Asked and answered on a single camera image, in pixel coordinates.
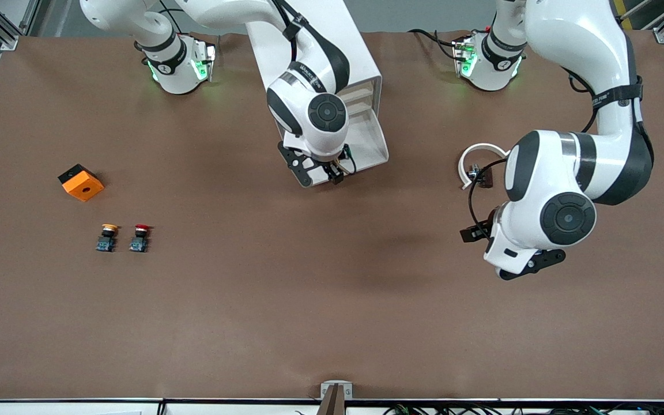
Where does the grey metal bracket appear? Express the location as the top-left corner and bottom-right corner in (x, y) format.
(320, 380), (354, 400)

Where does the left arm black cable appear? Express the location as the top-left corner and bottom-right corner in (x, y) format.
(468, 68), (601, 238)

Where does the brown post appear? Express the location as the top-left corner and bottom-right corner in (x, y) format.
(319, 384), (345, 415)

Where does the yellow push button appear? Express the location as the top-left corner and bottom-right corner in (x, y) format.
(96, 224), (119, 253)

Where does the black base cable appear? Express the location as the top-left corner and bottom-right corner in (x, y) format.
(408, 28), (461, 59)

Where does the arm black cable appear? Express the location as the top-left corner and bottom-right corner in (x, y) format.
(468, 68), (601, 238)
(271, 0), (359, 176)

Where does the white half-ring pipe clamp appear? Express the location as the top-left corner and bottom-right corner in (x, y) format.
(459, 143), (510, 191)

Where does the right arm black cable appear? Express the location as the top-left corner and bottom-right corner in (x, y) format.
(271, 0), (359, 176)

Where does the orange and black box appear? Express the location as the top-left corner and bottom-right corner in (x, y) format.
(58, 164), (105, 202)

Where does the red push button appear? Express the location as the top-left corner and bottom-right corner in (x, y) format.
(129, 224), (153, 253)

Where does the aluminium frame post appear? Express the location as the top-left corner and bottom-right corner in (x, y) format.
(0, 0), (42, 51)
(617, 0), (664, 46)

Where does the white drawer cabinet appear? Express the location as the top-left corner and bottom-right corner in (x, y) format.
(244, 0), (383, 139)

